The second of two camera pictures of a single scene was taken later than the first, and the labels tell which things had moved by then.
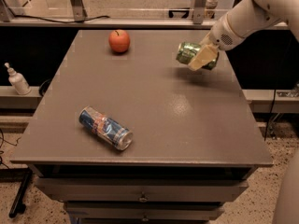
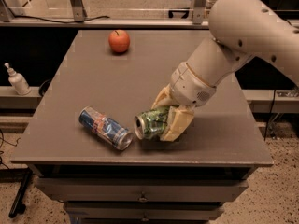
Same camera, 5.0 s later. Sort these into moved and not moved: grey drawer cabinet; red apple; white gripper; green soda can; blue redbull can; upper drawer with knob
Moved: white gripper; green soda can
Not moved: grey drawer cabinet; upper drawer with knob; blue redbull can; red apple
